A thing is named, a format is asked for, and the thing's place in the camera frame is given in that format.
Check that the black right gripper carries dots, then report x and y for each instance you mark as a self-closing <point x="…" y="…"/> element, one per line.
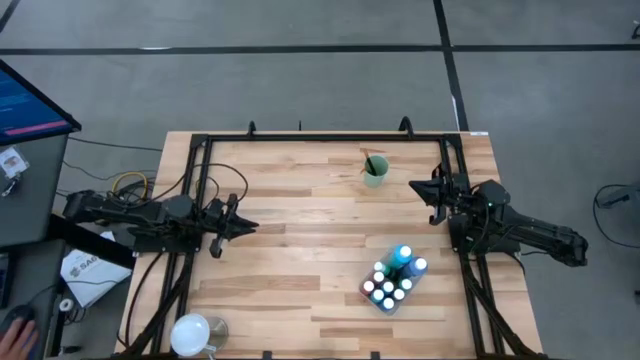
<point x="447" y="195"/>

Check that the small green paint bottle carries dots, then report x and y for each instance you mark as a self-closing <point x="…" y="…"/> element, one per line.
<point x="380" y="266"/>
<point x="406" y="284"/>

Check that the white round bowl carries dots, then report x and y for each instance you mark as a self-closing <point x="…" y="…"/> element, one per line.
<point x="189" y="334"/>

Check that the black computer mouse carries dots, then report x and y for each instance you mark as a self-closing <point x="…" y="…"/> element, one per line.
<point x="20" y="312"/>

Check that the black bar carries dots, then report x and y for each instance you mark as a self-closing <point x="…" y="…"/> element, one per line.
<point x="90" y="242"/>

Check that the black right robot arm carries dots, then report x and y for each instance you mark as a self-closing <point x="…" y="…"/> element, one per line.
<point x="530" y="230"/>

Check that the small red paint bottle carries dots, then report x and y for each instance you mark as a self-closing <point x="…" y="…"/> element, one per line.
<point x="368" y="286"/>
<point x="378" y="276"/>

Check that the grey stand foot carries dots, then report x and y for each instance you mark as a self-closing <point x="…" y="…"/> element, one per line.
<point x="627" y="194"/>

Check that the small paint bottle white cap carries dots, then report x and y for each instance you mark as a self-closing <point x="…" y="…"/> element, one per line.
<point x="398" y="294"/>
<point x="388" y="286"/>

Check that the tall teal paint bottle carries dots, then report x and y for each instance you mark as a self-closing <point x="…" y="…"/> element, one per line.
<point x="400" y="256"/>

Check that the small blue paint bottle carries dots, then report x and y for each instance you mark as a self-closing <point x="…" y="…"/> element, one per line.
<point x="388" y="303"/>

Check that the white table label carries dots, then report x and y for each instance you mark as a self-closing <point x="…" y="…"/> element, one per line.
<point x="478" y="133"/>

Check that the white badge card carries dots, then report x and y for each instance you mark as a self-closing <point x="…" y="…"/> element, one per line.
<point x="12" y="162"/>

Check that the computer monitor blue screen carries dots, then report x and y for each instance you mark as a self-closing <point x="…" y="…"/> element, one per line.
<point x="25" y="110"/>

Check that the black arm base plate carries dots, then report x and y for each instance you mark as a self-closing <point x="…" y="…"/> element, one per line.
<point x="150" y="243"/>
<point x="465" y="242"/>

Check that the small black table clamp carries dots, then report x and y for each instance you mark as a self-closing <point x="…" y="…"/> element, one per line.
<point x="375" y="355"/>
<point x="267" y="355"/>

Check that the pale green cup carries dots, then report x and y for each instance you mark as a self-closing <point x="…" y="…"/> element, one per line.
<point x="377" y="179"/>

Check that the white paper sheet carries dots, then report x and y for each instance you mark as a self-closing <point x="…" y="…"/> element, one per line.
<point x="95" y="275"/>

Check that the grey desk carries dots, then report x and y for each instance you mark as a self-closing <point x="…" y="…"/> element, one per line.
<point x="35" y="200"/>

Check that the white tape roll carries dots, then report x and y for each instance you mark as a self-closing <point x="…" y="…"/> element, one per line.
<point x="61" y="304"/>

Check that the person's hand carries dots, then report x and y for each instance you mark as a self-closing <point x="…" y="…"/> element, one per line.
<point x="17" y="340"/>

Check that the black hook table clamp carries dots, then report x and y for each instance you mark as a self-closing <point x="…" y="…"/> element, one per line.
<point x="406" y="121"/>
<point x="251" y="125"/>

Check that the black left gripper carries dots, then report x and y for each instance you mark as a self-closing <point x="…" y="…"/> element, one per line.
<point x="225" y="225"/>

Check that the tall purple paint bottle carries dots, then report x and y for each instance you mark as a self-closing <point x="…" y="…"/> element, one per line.
<point x="414" y="270"/>

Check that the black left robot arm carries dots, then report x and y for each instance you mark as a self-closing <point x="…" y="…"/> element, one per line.
<point x="125" y="210"/>

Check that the black aluminium table frame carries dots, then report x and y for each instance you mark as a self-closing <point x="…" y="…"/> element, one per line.
<point x="325" y="138"/>

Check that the clear plastic bin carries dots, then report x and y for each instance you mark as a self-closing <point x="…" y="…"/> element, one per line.
<point x="387" y="311"/>

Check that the clear glass jar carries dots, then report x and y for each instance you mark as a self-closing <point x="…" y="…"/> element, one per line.
<point x="220" y="330"/>

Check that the small teal paint bottle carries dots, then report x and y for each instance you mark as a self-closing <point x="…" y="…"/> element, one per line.
<point x="377" y="295"/>

